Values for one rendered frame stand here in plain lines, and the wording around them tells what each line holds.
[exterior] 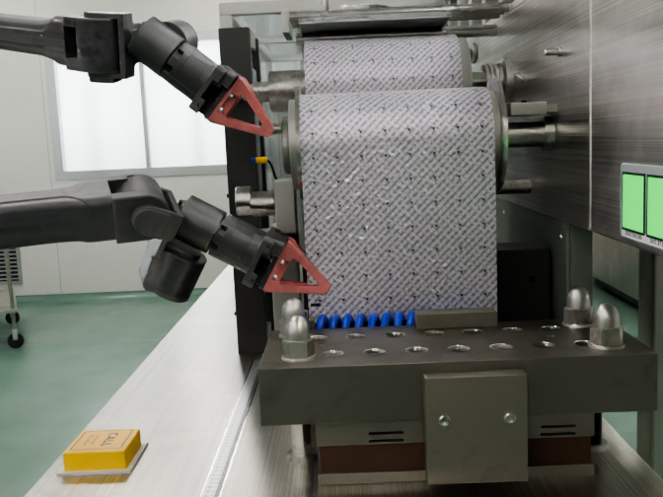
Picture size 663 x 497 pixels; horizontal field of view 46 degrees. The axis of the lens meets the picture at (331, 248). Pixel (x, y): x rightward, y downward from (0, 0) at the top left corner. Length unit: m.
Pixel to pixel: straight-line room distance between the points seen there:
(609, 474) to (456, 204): 0.35
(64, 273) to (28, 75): 1.66
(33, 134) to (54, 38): 5.90
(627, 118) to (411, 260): 0.32
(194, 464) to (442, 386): 0.31
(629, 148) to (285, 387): 0.41
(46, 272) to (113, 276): 0.57
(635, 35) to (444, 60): 0.48
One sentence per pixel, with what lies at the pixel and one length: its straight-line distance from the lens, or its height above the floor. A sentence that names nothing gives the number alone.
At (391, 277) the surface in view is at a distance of 0.97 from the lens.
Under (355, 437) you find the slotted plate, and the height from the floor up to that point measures 0.95.
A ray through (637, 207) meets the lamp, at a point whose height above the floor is 1.18.
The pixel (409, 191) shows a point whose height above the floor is 1.19.
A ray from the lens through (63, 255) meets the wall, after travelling 6.99.
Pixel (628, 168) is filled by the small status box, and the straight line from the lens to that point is 0.78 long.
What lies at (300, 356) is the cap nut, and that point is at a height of 1.04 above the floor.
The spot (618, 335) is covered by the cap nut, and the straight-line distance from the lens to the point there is 0.85.
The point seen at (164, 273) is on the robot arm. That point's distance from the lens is 0.98.
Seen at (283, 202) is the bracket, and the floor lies 1.18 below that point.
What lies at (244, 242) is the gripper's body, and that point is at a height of 1.14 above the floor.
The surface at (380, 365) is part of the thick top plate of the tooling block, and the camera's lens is 0.79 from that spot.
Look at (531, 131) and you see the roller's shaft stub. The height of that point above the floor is 1.25.
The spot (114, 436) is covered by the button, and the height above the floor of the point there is 0.92.
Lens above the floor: 1.25
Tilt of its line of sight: 8 degrees down
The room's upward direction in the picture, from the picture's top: 3 degrees counter-clockwise
